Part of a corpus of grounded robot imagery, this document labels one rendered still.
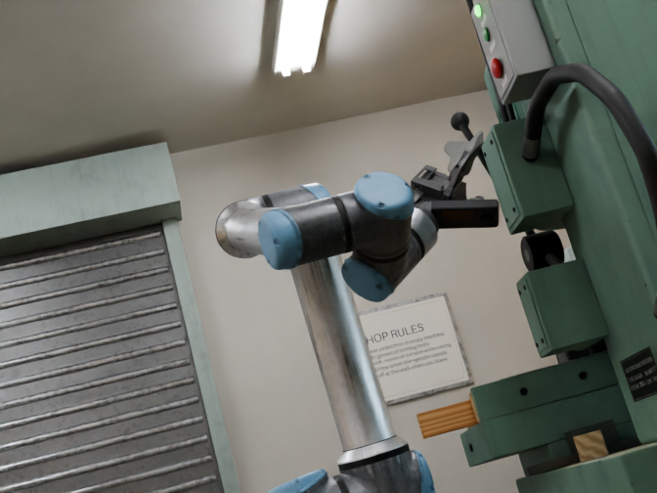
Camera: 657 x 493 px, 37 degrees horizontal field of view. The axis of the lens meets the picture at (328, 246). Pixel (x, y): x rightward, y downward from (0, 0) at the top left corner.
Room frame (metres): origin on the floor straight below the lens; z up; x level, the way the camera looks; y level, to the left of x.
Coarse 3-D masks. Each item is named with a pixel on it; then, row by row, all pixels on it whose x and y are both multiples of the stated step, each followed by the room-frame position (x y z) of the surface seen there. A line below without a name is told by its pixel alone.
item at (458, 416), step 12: (444, 408) 1.60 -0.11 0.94; (456, 408) 1.60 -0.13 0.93; (468, 408) 1.61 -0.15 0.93; (420, 420) 1.60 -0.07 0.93; (432, 420) 1.60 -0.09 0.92; (444, 420) 1.60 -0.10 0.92; (456, 420) 1.60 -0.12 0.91; (468, 420) 1.61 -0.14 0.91; (432, 432) 1.60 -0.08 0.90; (444, 432) 1.60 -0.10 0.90
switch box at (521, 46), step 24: (480, 0) 1.30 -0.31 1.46; (504, 0) 1.26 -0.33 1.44; (528, 0) 1.27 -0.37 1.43; (480, 24) 1.33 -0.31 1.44; (504, 24) 1.26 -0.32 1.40; (528, 24) 1.27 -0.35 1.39; (504, 48) 1.27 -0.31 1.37; (528, 48) 1.27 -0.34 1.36; (504, 72) 1.30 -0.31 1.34; (528, 72) 1.27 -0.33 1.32; (504, 96) 1.34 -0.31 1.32; (528, 96) 1.35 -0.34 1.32
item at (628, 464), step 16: (640, 448) 1.22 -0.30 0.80; (656, 448) 1.22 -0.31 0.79; (576, 464) 1.46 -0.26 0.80; (592, 464) 1.33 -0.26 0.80; (608, 464) 1.27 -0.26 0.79; (624, 464) 1.22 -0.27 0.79; (640, 464) 1.22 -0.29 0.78; (656, 464) 1.22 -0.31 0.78; (528, 480) 1.69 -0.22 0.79; (544, 480) 1.59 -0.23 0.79; (560, 480) 1.50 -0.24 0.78; (576, 480) 1.42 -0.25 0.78; (592, 480) 1.35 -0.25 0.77; (608, 480) 1.29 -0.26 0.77; (624, 480) 1.23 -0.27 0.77; (640, 480) 1.22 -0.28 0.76; (656, 480) 1.22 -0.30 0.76
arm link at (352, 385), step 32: (288, 192) 1.93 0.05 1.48; (320, 192) 1.93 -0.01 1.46; (320, 288) 1.94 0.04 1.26; (320, 320) 1.96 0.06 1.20; (352, 320) 1.97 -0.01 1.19; (320, 352) 1.98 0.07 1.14; (352, 352) 1.96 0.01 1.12; (352, 384) 1.97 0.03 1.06; (352, 416) 1.98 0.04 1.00; (384, 416) 2.00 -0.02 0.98; (352, 448) 1.99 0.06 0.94; (384, 448) 1.97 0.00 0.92; (352, 480) 1.98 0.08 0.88; (384, 480) 1.97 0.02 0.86; (416, 480) 1.99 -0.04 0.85
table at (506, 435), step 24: (552, 408) 1.58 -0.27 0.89; (576, 408) 1.59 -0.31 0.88; (600, 408) 1.59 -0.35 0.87; (624, 408) 1.60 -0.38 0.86; (480, 432) 1.60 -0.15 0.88; (504, 432) 1.58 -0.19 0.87; (528, 432) 1.58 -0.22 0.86; (552, 432) 1.58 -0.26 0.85; (480, 456) 1.66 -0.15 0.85; (504, 456) 1.63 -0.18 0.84
